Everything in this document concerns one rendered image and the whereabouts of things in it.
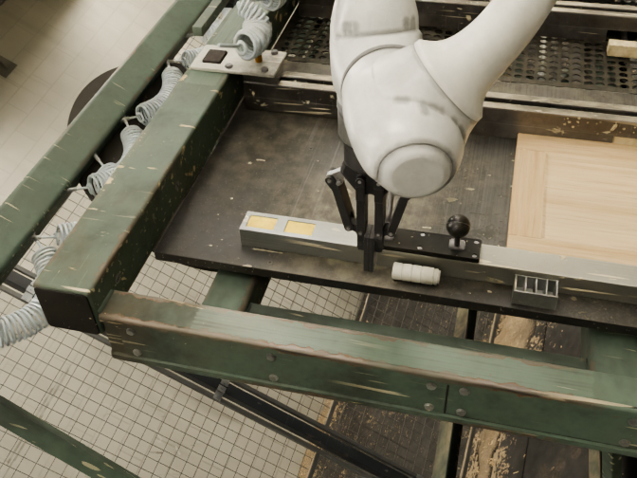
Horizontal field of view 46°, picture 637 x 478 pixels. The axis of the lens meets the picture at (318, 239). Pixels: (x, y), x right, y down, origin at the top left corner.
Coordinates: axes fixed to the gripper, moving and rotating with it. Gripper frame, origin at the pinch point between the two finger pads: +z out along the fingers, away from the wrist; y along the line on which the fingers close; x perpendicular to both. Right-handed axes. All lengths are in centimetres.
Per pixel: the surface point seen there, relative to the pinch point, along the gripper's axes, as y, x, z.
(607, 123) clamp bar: 37, 54, 9
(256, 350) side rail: -15.0, -12.6, 12.6
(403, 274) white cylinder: 4.0, 8.7, 13.4
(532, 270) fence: 24.6, 12.2, 11.6
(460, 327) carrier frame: 14, 99, 129
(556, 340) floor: 60, 168, 207
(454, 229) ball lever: 11.6, 7.7, 0.7
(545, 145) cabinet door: 26, 51, 14
